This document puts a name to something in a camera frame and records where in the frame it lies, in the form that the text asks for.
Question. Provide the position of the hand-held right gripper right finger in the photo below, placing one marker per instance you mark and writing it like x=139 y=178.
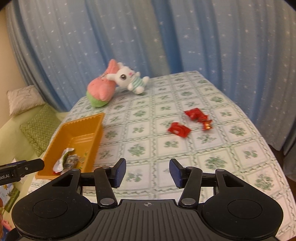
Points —
x=175 y=172

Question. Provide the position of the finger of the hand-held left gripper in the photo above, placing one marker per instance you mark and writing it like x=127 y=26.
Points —
x=9 y=165
x=30 y=166

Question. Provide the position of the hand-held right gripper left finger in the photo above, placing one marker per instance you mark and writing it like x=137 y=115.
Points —
x=120 y=172

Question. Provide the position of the small red snack packet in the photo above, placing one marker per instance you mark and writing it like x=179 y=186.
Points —
x=56 y=172

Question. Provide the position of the yellow green candy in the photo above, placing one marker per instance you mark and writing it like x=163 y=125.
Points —
x=82 y=158

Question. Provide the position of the red snack packet white label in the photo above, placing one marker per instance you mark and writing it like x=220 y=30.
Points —
x=179 y=129

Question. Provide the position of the red twisted candy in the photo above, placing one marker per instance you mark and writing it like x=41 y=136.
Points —
x=207 y=125

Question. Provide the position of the orange plastic tray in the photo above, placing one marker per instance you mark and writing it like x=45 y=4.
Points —
x=78 y=129

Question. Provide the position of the plain red snack packet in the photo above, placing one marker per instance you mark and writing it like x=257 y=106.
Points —
x=195 y=114

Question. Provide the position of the green zigzag cushion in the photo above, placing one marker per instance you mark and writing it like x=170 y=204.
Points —
x=39 y=125
x=37 y=148

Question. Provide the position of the light green sofa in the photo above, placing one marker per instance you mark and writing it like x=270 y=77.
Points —
x=13 y=143

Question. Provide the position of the beige cushion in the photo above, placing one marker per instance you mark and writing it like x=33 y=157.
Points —
x=23 y=99

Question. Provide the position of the pink starfish plush toy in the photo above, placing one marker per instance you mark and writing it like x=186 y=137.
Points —
x=101 y=89

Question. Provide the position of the white bunny plush toy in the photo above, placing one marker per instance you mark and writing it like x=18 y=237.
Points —
x=124 y=75

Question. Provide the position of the blue star-print curtain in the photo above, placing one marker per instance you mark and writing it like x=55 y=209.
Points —
x=138 y=34

